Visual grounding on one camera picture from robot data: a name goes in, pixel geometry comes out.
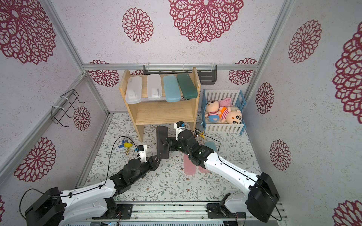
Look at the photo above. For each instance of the teal pencil case on top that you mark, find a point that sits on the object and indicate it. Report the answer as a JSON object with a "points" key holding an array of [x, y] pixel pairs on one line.
{"points": [[171, 88]]}

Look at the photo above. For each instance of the yellow keychain by crib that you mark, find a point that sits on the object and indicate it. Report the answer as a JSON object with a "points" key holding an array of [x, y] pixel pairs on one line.
{"points": [[199, 129]]}

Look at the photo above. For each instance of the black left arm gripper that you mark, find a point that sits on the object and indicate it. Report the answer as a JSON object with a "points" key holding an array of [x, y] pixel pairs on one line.
{"points": [[153, 164]]}

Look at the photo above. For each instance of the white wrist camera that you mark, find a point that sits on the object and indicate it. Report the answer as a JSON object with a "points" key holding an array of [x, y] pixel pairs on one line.
{"points": [[179, 127], [141, 153]]}

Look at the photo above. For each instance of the grey yellow plush keychain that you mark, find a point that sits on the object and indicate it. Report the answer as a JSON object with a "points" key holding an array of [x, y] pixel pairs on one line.
{"points": [[125, 144]]}

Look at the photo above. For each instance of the pink plush doll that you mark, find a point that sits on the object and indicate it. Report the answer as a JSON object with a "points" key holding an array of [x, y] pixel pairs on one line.
{"points": [[212, 109]]}

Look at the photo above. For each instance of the black pencil case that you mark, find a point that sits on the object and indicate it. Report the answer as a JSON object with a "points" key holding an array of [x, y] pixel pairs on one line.
{"points": [[161, 144]]}

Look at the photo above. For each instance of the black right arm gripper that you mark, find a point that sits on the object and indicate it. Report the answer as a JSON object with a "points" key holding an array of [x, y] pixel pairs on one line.
{"points": [[169, 144]]}

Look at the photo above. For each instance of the frosted white pencil case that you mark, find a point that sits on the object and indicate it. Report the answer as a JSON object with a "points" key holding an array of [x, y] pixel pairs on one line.
{"points": [[154, 87], [134, 90]]}

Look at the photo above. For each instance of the light teal pencil case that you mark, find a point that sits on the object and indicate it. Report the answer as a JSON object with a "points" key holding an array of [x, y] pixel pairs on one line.
{"points": [[211, 145]]}

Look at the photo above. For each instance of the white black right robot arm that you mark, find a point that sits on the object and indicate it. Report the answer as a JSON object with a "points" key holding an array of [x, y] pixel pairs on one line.
{"points": [[260, 190]]}

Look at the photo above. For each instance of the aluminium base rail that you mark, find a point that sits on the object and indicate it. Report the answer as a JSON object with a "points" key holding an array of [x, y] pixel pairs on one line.
{"points": [[155, 213]]}

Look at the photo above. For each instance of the orange shirt plush doll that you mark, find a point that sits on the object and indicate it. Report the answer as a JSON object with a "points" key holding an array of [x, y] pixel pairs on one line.
{"points": [[229, 113]]}

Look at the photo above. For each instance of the blue white toy crib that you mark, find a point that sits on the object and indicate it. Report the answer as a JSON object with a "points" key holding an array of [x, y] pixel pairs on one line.
{"points": [[218, 95]]}

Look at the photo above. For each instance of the black wire wall rack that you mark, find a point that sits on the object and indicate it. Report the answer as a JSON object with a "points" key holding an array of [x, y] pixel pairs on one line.
{"points": [[58, 112]]}

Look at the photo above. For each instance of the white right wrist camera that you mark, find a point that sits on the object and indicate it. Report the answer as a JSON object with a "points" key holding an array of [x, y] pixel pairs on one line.
{"points": [[179, 127]]}

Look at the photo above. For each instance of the dark metal wall shelf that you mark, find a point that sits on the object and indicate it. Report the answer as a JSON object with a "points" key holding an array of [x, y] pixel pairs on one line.
{"points": [[206, 77]]}

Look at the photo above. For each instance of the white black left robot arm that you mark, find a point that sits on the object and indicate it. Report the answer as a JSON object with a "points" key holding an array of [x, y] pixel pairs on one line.
{"points": [[59, 208]]}

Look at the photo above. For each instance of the wooden two-tier shelf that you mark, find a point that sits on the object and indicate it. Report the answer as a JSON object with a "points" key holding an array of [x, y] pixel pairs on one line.
{"points": [[161, 111]]}

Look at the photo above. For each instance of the dark green pencil case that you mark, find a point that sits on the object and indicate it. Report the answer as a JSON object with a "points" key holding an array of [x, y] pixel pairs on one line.
{"points": [[187, 86]]}

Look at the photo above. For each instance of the pink pencil case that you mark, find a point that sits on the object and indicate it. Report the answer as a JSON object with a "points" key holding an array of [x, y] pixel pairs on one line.
{"points": [[202, 170], [189, 167]]}

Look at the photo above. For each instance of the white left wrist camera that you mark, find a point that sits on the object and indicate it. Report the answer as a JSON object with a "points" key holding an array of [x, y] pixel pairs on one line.
{"points": [[141, 153]]}

